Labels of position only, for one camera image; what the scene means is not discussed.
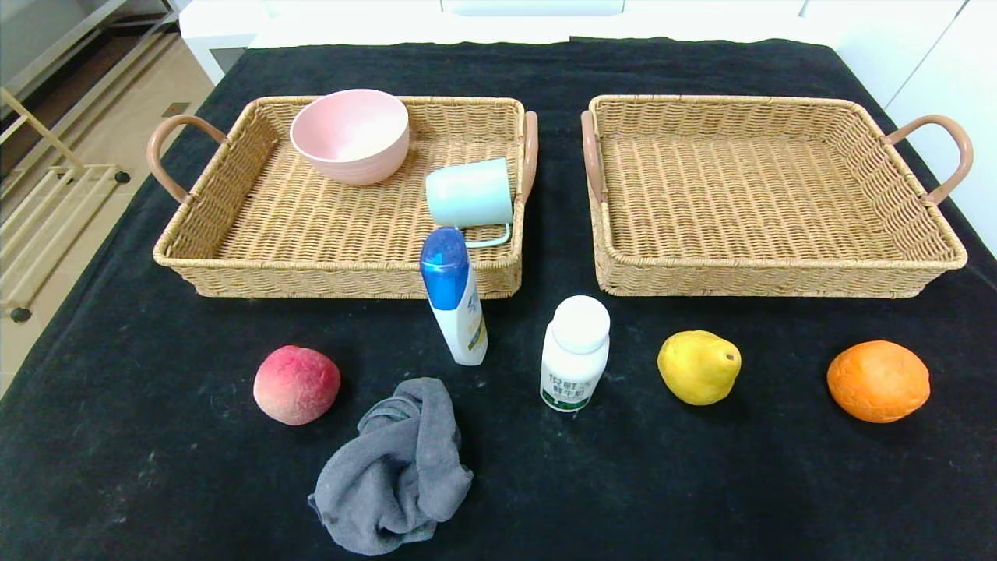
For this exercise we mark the yellow pear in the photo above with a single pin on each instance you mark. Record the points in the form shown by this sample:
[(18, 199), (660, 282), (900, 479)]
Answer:
[(697, 370)]

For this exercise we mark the black tablecloth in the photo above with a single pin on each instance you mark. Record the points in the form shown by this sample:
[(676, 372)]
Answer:
[(623, 483)]

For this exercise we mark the wooden rack on wheels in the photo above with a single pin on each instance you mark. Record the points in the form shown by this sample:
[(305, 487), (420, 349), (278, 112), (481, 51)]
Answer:
[(121, 177)]

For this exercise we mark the white milk bottle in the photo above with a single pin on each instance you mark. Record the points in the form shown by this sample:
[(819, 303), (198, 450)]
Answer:
[(572, 366)]

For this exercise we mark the white shampoo bottle blue cap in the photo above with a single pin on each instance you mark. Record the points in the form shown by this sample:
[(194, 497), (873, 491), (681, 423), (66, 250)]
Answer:
[(461, 327)]

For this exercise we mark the red peach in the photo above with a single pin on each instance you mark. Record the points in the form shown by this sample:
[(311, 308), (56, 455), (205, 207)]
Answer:
[(296, 386)]

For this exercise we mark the pink bowl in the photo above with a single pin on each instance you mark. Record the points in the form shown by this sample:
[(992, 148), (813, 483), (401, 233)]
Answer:
[(350, 148)]

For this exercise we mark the grey metal shelf frame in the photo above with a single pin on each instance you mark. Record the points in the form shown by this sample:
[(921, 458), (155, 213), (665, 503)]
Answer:
[(70, 43)]

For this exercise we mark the orange fruit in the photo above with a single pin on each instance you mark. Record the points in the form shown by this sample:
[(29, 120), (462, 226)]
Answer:
[(878, 382)]

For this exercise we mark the grey cloth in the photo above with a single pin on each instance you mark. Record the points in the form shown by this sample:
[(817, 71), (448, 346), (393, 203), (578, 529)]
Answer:
[(405, 467)]

